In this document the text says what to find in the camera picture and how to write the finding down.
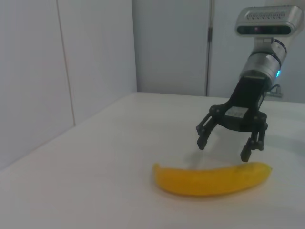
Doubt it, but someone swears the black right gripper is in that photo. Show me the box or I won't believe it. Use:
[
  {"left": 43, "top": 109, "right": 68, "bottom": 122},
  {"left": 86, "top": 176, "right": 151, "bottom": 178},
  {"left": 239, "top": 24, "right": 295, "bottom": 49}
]
[{"left": 195, "top": 75, "right": 268, "bottom": 163}]

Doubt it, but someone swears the yellow banana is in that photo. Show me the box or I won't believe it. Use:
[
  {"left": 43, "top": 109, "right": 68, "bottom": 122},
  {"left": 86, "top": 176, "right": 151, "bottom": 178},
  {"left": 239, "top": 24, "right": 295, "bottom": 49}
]
[{"left": 152, "top": 161, "right": 274, "bottom": 197}]

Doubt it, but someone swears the dark vertical door frame strip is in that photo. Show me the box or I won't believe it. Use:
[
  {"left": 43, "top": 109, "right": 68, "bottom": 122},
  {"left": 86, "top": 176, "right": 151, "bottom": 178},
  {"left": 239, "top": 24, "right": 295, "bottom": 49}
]
[{"left": 204, "top": 0, "right": 213, "bottom": 97}]

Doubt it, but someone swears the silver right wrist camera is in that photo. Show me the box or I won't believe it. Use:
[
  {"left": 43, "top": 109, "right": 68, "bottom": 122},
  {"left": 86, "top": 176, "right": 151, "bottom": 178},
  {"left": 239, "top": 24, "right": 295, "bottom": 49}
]
[{"left": 235, "top": 6, "right": 303, "bottom": 39}]

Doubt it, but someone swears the right gripper cable with connector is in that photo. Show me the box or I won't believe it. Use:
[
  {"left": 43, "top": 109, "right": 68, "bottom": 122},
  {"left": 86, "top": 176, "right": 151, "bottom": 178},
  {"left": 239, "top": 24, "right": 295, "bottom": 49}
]
[{"left": 265, "top": 83, "right": 285, "bottom": 99}]

